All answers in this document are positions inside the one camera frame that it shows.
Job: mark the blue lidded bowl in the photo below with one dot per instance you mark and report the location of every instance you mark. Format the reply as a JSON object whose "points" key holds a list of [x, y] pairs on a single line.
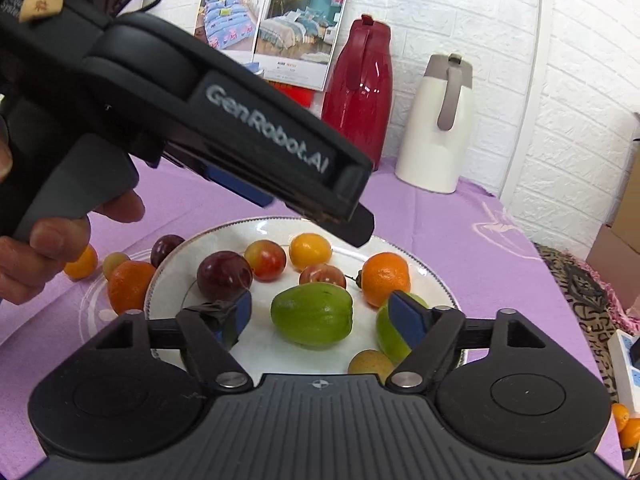
{"points": [[255, 67]]}

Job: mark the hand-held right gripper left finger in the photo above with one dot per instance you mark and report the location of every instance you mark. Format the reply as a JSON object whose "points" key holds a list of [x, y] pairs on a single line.
{"points": [[244, 312]]}

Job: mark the small yellow-brown fruit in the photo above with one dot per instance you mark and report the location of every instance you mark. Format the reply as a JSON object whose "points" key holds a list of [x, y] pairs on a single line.
{"points": [[370, 365]]}

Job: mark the red-green tomato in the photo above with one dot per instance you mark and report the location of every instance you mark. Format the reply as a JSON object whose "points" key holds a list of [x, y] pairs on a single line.
{"points": [[322, 276]]}

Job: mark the wall poster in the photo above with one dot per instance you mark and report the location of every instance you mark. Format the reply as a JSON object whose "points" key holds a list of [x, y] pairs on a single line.
{"points": [[300, 35]]}

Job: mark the red thermos jug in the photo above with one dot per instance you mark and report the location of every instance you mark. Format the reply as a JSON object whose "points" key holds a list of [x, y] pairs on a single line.
{"points": [[357, 95]]}

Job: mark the tall cardboard box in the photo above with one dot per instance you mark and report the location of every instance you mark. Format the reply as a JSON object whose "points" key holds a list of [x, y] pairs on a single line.
{"points": [[631, 195]]}

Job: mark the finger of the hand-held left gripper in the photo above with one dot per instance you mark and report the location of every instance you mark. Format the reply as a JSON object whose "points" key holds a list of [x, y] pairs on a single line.
{"points": [[240, 187]]}

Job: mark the white power strip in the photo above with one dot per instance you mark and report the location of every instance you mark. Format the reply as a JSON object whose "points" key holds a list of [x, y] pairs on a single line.
{"points": [[620, 367]]}

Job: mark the white wall pipe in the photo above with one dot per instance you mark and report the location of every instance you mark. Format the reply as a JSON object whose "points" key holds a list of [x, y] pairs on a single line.
{"points": [[539, 60]]}

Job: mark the dark red plum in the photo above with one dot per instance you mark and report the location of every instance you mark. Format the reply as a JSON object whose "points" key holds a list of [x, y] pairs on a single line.
{"points": [[222, 275], [165, 249]]}

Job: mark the red cherry tomato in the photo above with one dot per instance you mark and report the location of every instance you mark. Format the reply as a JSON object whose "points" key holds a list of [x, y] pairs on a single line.
{"points": [[265, 260]]}

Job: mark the white plate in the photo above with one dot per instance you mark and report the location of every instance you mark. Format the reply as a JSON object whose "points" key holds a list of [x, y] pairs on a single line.
{"points": [[265, 342]]}

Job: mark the black power adapter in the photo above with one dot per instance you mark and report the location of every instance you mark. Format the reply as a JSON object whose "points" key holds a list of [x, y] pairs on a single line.
{"points": [[635, 352]]}

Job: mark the yellow cherry tomato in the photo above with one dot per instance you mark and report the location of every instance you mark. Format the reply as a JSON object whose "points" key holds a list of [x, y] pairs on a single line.
{"points": [[310, 251]]}

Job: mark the small yellow-green fruit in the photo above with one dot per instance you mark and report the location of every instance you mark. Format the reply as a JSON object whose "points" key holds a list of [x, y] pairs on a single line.
{"points": [[114, 264]]}

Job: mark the purple tablecloth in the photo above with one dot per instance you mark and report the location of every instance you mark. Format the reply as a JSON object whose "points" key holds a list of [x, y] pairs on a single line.
{"points": [[450, 230]]}

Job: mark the low cardboard box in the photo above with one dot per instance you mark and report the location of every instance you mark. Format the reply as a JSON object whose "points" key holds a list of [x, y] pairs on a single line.
{"points": [[615, 265]]}

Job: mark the green mango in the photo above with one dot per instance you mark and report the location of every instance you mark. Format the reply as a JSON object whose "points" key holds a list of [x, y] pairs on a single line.
{"points": [[310, 315], [390, 340]]}

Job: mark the person's left hand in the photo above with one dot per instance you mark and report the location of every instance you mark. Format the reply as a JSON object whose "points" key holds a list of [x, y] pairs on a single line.
{"points": [[50, 250]]}

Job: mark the orange tangerine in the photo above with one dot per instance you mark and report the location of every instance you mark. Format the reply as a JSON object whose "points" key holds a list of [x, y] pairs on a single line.
{"points": [[385, 277], [129, 287]]}

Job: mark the small round orange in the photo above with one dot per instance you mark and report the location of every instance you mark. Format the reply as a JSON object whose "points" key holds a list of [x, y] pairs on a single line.
{"points": [[631, 435], [620, 417], [82, 265]]}

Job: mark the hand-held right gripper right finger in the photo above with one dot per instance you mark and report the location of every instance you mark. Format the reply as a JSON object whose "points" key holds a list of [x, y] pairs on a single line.
{"points": [[405, 317]]}

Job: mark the dark patterned cloth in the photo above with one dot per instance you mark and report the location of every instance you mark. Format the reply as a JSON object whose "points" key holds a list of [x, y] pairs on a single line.
{"points": [[575, 285]]}

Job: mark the white thermos jug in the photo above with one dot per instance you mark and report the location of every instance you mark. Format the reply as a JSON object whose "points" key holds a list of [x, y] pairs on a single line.
{"points": [[430, 145]]}

